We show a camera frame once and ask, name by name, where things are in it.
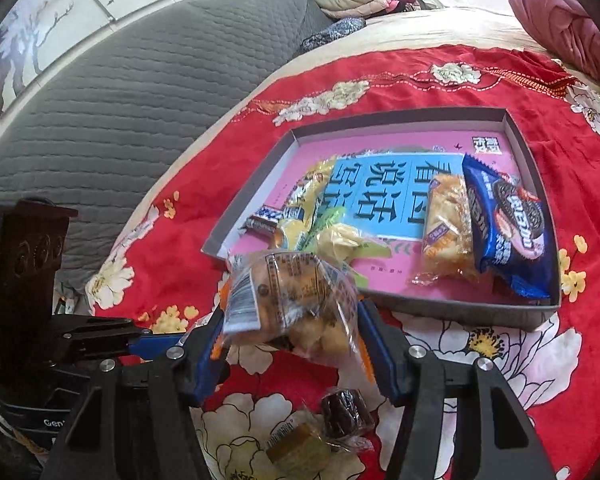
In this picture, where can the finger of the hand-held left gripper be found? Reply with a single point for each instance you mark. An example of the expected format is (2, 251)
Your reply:
(155, 344)
(95, 327)

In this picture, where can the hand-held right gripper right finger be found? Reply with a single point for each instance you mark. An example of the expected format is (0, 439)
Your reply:
(380, 355)

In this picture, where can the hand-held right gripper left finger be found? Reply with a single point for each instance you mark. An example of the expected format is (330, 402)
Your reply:
(210, 355)

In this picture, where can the grey cardboard tray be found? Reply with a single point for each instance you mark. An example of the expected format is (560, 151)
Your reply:
(455, 312)

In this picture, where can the clear bread packet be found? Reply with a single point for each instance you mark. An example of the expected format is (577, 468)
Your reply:
(290, 300)

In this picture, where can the green snack packet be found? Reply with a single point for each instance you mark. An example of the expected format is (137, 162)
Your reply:
(337, 240)

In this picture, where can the orange rice cracker packet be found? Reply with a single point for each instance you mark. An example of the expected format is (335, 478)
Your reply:
(445, 230)

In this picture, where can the brown chocolate bar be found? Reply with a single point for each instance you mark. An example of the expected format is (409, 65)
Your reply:
(262, 222)

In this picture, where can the yellow cartoon cow packet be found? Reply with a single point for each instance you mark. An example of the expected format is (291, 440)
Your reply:
(305, 195)

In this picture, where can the blue cookie packet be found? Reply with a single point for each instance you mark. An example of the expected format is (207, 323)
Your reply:
(510, 230)

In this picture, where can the small brown cake packet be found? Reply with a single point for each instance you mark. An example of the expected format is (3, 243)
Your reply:
(345, 410)

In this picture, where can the small clear sweets packet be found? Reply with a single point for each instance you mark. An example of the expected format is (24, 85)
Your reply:
(295, 445)

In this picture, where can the red floral blanket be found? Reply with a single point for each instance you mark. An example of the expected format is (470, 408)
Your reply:
(205, 200)

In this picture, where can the pink book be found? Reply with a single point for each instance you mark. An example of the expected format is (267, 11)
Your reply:
(375, 190)

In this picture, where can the grey quilted headboard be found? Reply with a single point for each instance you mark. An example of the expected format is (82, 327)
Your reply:
(130, 85)

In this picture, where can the dark blue patterned pillow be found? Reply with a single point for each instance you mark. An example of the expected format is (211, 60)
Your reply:
(335, 32)

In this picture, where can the pink quilt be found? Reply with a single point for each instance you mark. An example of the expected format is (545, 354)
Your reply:
(565, 25)

